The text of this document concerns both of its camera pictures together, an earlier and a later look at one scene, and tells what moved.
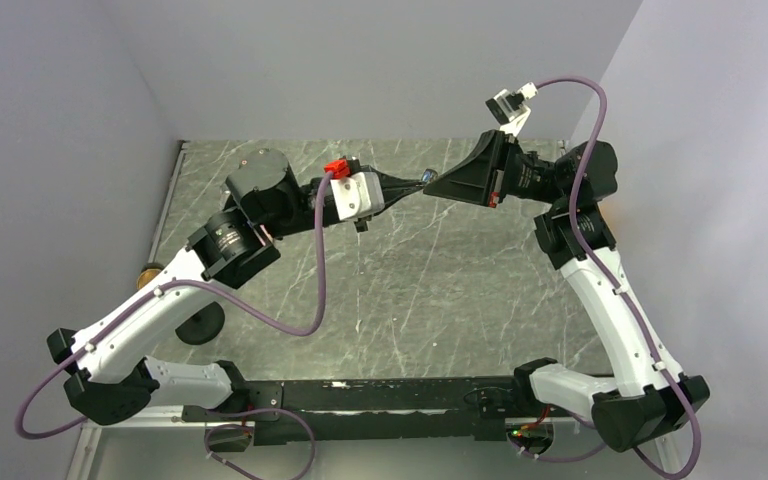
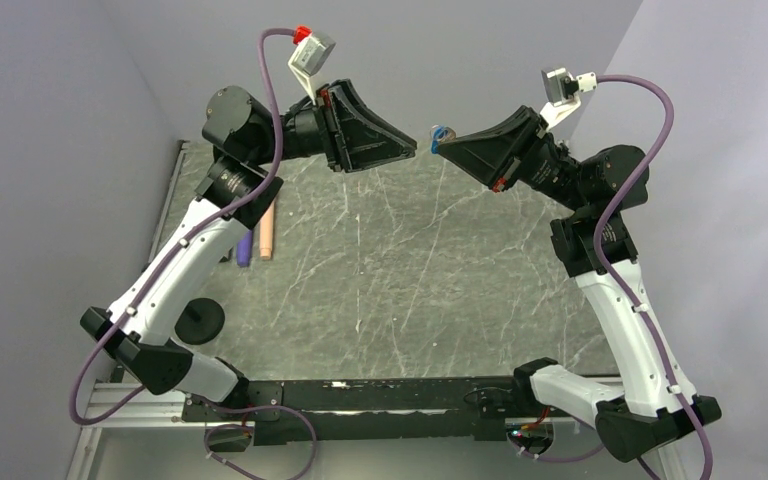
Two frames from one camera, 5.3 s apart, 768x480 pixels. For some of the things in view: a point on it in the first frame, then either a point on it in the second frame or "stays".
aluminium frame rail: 151,417 stays
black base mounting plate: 382,409 stays
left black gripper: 393,189 to 356,138
